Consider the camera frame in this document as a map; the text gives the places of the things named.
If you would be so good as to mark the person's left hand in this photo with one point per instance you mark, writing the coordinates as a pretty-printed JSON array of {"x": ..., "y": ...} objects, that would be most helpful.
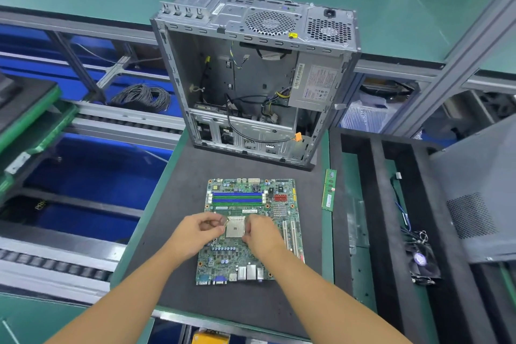
[{"x": 193, "y": 235}]

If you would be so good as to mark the person's right hand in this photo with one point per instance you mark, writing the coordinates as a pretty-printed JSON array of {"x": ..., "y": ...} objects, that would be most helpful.
[{"x": 264, "y": 239}]

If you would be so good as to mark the green motherboard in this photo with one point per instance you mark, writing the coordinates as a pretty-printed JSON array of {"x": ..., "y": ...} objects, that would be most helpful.
[{"x": 250, "y": 194}]

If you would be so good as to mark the black CPU fan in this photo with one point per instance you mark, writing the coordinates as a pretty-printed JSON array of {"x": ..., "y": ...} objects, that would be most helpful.
[{"x": 423, "y": 263}]

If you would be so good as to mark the grey case side panel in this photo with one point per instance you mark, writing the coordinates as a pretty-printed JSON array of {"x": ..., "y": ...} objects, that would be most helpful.
[{"x": 476, "y": 186}]

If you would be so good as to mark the dark grey computer case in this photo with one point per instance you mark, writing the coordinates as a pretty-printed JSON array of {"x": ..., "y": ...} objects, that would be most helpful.
[{"x": 266, "y": 21}]

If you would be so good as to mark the person's left forearm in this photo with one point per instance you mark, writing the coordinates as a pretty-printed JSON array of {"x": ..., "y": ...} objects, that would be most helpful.
[{"x": 113, "y": 307}]

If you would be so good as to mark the person's right forearm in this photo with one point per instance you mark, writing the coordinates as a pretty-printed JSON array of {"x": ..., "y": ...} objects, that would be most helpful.
[{"x": 322, "y": 299}]

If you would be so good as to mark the green memory module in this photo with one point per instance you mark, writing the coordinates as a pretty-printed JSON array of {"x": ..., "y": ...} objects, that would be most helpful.
[{"x": 329, "y": 189}]

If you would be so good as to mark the yellow box green button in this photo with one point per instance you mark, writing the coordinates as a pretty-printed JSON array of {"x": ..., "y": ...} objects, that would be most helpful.
[{"x": 211, "y": 338}]

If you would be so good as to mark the black divided foam tray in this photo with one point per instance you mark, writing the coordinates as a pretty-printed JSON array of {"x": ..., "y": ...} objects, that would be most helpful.
[{"x": 379, "y": 227}]

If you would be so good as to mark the clear plastic bag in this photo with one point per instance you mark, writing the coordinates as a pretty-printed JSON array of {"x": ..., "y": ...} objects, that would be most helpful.
[{"x": 367, "y": 118}]

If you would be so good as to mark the silver power supply unit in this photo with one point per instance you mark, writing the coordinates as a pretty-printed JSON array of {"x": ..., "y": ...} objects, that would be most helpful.
[{"x": 316, "y": 82}]

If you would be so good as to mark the aluminium conveyor frame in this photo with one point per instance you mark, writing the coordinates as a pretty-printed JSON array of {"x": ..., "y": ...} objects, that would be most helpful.
[{"x": 81, "y": 126}]

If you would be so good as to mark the thick aluminium frame post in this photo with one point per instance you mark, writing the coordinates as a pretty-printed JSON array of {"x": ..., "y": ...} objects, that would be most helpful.
[{"x": 451, "y": 74}]

